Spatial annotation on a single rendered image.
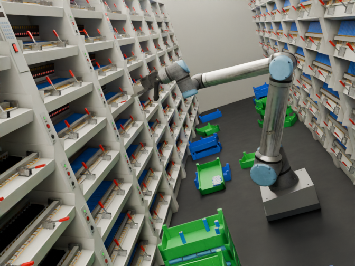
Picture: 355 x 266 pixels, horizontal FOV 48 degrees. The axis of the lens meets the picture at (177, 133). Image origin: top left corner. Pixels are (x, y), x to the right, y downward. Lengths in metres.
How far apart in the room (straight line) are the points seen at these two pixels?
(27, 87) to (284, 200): 1.57
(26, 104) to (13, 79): 0.10
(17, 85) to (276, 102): 1.27
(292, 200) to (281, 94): 0.67
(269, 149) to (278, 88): 0.35
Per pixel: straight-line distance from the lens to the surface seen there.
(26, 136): 1.60
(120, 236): 2.14
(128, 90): 2.88
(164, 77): 2.35
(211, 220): 1.97
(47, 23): 2.26
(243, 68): 2.33
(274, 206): 2.47
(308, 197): 2.48
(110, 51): 2.88
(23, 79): 1.58
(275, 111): 2.18
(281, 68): 2.10
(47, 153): 1.58
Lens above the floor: 1.20
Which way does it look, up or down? 12 degrees down
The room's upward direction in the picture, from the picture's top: 20 degrees counter-clockwise
